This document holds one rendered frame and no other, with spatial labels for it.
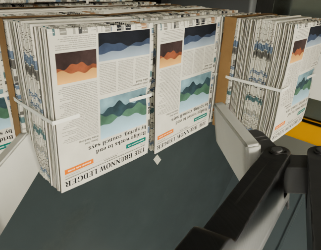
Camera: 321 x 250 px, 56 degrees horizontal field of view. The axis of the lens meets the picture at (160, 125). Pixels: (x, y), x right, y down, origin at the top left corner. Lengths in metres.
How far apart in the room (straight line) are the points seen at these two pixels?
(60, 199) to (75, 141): 1.56
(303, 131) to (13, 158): 1.45
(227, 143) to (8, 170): 0.13
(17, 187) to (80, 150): 0.53
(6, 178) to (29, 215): 2.00
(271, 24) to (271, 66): 0.12
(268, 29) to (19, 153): 0.84
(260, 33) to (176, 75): 0.28
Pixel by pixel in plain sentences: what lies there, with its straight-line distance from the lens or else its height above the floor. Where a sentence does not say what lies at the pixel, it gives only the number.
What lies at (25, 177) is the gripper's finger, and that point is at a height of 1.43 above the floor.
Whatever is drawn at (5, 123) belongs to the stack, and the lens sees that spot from 0.88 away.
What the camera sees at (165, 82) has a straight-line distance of 0.84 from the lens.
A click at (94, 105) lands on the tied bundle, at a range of 0.71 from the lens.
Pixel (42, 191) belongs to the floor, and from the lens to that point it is 2.14.
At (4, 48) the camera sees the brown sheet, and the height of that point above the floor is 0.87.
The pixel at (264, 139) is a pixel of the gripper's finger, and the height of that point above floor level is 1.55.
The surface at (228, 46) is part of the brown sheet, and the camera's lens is 1.02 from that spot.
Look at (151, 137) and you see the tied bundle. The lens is 0.90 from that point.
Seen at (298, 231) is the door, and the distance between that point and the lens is 4.12.
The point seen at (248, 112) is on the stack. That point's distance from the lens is 1.03.
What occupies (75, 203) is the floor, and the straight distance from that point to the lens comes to 2.35.
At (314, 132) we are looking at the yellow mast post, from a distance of 1.55.
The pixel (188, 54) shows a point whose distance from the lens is 0.89.
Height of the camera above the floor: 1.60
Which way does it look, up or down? 38 degrees down
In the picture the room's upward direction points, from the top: 114 degrees clockwise
